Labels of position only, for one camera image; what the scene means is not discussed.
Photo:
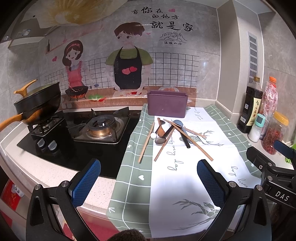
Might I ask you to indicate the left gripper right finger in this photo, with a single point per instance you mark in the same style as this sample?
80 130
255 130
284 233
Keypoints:
254 222

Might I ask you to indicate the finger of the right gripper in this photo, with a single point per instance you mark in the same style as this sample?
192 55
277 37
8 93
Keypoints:
261 161
285 150

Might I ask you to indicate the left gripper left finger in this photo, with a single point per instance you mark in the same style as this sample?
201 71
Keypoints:
42 222

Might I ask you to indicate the wooden chopstick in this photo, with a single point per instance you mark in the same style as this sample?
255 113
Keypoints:
193 142
146 143
164 144
191 131

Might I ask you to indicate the light blue plastic spoon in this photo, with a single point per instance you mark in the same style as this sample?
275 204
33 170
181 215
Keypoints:
178 122

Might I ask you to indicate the dark metal spoon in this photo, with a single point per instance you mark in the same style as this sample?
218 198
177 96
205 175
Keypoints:
162 140

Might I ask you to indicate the brown wooden spoon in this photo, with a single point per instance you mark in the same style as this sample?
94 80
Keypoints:
160 131

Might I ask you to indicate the small white head metal spoon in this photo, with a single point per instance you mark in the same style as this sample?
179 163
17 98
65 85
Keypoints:
151 130

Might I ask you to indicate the black handled utensil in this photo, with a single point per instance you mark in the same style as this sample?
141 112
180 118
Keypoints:
185 140

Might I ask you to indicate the chili jar yellow lid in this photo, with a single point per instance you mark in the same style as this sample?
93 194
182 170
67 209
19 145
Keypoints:
275 132

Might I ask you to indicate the white salt shaker teal lid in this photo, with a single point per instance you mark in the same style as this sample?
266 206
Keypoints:
255 132

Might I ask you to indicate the chili bottle orange cap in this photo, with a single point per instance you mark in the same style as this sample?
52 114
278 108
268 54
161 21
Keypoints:
268 103

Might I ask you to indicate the dark soy sauce bottle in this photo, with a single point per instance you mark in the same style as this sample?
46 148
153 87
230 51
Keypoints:
251 106

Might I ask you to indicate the green white checked table mat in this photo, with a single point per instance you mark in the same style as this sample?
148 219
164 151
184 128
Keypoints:
166 198

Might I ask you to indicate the black gas stove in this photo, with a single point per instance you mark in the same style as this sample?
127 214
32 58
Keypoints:
72 139

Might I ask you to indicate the purple plastic utensil holder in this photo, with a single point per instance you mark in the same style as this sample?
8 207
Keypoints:
167 103

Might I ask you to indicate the range hood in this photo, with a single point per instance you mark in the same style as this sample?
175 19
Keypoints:
40 18

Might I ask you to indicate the wall vent grille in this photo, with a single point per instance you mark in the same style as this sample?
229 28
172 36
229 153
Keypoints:
253 57

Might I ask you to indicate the black pan yellow handle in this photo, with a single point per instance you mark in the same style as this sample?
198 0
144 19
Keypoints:
36 106

